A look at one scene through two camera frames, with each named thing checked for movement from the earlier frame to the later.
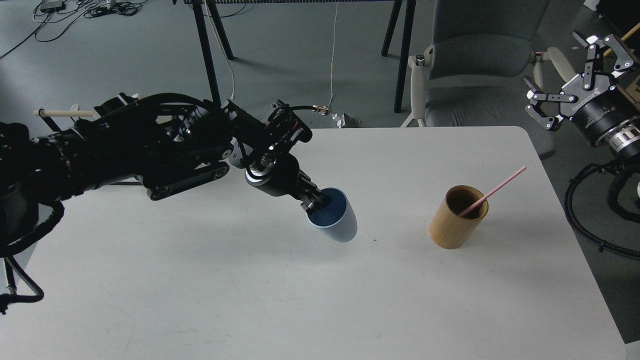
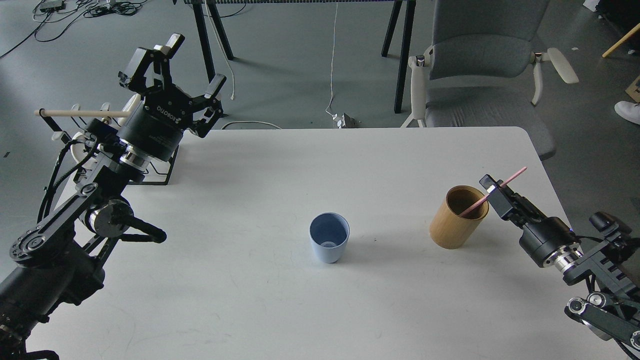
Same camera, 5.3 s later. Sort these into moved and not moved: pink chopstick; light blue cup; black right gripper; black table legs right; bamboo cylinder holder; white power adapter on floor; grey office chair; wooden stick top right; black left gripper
Moved: light blue cup; black right gripper; black left gripper
Not moved: grey office chair; white power adapter on floor; pink chopstick; wooden stick top right; bamboo cylinder holder; black table legs right
